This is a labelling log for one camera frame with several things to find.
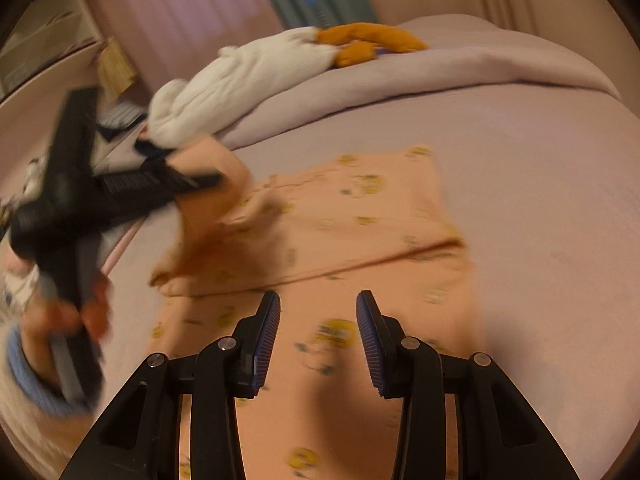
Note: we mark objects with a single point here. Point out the peach printed baby garment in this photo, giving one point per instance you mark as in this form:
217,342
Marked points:
365,221

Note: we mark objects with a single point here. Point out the blue fuzzy sleeve forearm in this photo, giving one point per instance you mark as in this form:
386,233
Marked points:
34,388

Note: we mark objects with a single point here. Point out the pink window curtain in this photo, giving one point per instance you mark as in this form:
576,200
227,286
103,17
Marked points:
171,39

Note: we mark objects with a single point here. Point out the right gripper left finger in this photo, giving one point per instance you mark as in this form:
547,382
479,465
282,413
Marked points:
230,368

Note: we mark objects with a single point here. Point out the person's left hand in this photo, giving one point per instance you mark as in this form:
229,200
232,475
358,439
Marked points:
44,318

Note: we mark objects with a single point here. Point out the white plush goose body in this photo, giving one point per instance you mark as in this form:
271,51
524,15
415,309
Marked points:
235,82

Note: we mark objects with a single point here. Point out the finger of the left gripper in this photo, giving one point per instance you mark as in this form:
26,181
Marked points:
154,157
129,195

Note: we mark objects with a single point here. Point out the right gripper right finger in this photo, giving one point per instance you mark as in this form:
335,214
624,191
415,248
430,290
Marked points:
403,367

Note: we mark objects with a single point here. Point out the mauve folded duvet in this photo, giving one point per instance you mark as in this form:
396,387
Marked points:
463,51

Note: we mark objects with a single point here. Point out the wall shelf unit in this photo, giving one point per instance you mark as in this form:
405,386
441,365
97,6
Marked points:
47,32

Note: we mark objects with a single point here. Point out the orange plush goose feet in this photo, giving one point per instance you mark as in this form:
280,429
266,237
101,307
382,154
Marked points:
359,43

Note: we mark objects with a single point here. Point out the stack of yellow books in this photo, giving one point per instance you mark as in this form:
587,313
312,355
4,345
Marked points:
115,71

